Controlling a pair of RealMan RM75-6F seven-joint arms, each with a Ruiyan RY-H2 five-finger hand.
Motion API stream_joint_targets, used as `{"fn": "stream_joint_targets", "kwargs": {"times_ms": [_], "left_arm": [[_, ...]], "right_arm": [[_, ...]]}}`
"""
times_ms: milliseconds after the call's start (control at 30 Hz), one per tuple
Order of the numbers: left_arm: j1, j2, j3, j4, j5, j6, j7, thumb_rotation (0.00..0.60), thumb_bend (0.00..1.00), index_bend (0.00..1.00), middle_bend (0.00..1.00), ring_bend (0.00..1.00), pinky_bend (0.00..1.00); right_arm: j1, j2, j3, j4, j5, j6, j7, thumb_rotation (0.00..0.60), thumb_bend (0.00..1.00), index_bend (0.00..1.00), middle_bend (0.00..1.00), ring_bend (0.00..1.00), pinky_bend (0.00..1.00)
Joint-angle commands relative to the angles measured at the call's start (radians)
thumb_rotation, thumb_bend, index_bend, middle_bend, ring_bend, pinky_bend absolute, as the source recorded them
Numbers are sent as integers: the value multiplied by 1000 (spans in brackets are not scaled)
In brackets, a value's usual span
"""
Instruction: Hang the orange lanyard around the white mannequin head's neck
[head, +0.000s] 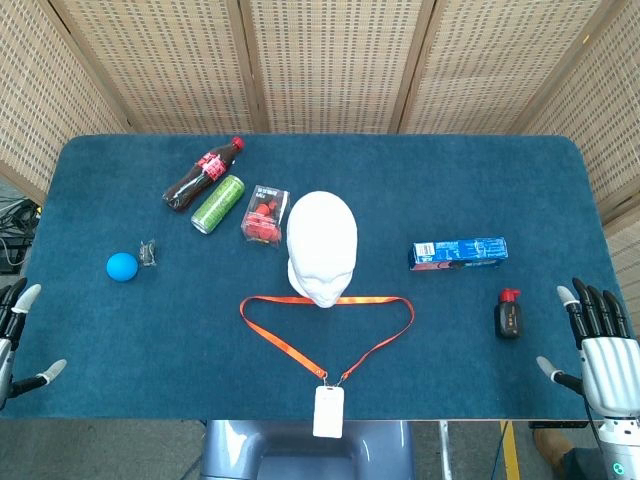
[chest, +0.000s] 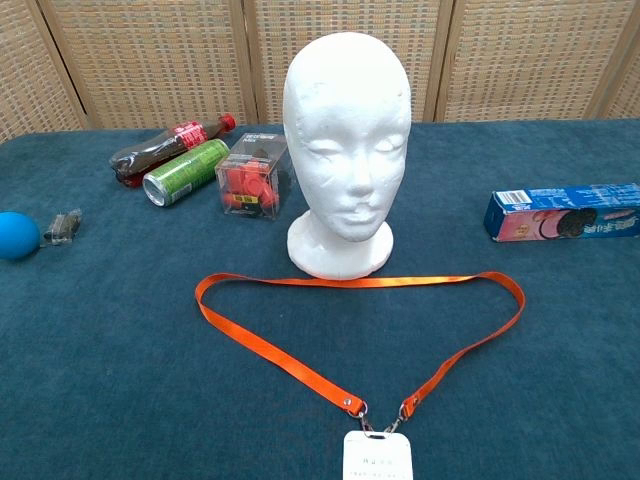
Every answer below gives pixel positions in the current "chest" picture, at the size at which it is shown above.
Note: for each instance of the white badge card holder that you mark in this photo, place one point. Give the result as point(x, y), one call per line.
point(377, 460)

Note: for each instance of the clear box red parts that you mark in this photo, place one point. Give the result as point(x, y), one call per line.
point(250, 185)

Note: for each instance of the white foam mannequin head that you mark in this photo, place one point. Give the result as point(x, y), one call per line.
point(345, 125)

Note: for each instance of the green drink can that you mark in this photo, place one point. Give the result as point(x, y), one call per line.
point(185, 172)

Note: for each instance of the cola bottle red label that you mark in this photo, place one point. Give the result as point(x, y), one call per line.
point(150, 152)

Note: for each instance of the blue cookie box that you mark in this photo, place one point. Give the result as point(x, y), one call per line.
point(550, 215)

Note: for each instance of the blue table cloth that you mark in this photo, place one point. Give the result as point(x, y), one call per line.
point(125, 375)

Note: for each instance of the woven wooden folding screen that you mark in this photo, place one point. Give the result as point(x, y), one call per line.
point(150, 60)

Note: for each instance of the small grey clip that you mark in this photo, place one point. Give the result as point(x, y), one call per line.
point(62, 227)

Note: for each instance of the blue ball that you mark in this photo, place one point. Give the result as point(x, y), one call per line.
point(17, 235)

